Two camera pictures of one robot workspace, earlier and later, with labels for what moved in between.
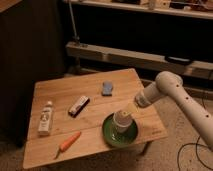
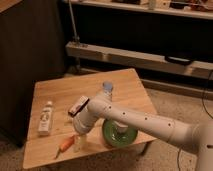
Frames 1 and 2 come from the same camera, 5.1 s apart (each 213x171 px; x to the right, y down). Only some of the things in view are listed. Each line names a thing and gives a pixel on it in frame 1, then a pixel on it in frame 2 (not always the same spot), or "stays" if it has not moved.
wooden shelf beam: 120,55 stays
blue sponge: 107,88 stays
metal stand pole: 75,39 stays
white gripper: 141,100 -> 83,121
